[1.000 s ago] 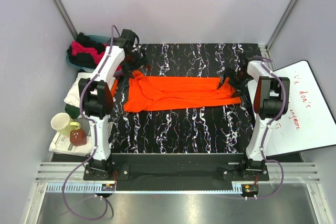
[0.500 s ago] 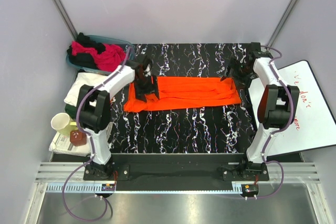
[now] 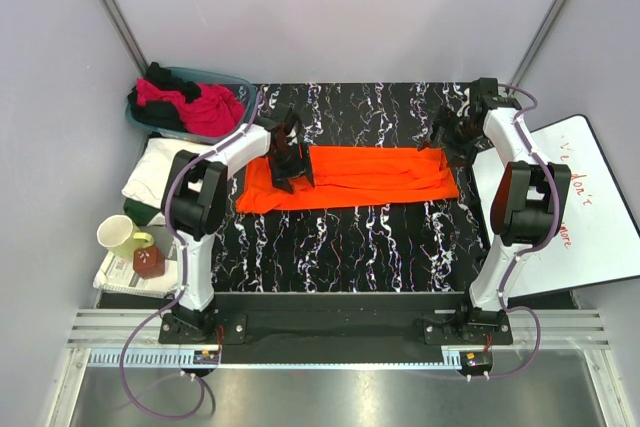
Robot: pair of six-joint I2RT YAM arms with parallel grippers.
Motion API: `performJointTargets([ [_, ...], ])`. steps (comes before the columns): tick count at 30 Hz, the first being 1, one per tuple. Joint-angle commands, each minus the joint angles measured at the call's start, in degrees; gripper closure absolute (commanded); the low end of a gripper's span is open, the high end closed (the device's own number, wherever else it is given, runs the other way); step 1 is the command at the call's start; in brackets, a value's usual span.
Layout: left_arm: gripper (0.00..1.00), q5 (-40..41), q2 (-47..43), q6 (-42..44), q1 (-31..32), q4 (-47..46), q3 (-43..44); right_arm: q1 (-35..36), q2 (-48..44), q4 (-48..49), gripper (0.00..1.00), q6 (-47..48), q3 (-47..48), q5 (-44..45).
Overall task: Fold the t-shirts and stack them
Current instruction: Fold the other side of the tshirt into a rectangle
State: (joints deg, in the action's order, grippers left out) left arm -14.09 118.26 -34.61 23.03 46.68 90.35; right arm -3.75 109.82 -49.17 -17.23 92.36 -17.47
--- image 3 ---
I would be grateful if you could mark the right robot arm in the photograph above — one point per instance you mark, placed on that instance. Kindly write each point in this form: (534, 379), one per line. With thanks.
(441, 271)

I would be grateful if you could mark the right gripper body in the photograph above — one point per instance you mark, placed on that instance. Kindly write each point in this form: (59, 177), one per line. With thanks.
(459, 137)

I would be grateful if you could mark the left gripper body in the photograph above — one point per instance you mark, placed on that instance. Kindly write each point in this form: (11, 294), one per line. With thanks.
(290, 161)

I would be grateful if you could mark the clear blue plastic bin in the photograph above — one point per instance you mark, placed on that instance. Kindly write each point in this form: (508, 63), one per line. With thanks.
(244, 91)

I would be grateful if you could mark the dark red cube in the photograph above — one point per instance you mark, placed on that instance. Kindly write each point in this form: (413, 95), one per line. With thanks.
(149, 262)

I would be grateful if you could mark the orange t-shirt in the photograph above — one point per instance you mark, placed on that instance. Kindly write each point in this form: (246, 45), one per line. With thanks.
(353, 177)

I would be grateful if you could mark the folded dark green t-shirt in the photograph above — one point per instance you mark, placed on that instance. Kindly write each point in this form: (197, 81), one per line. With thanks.
(142, 214)

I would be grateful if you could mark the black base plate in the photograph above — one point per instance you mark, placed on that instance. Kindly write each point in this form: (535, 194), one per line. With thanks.
(432, 321)

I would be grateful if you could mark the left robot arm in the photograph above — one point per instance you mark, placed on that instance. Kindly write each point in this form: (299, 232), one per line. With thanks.
(194, 205)

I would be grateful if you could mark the yellow-green mug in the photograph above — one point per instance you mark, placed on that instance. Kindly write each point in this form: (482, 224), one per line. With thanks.
(122, 237)

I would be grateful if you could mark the folded white t-shirt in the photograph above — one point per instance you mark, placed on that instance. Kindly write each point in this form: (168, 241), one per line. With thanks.
(147, 182)

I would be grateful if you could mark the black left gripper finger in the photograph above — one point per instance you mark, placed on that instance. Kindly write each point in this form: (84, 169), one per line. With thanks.
(308, 168)
(283, 183)

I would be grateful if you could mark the stack of papers and books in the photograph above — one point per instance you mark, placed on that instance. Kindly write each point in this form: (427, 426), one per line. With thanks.
(116, 275)

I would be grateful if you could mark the black t-shirt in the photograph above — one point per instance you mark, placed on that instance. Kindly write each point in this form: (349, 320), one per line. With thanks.
(158, 98)

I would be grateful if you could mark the aluminium frame rail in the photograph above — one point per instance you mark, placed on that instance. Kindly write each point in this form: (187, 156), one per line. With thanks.
(553, 329)

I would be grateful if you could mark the magenta t-shirt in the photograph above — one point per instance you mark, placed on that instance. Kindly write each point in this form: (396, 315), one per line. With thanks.
(215, 114)

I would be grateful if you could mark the whiteboard with red writing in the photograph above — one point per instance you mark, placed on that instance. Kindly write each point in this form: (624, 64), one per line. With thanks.
(598, 241)

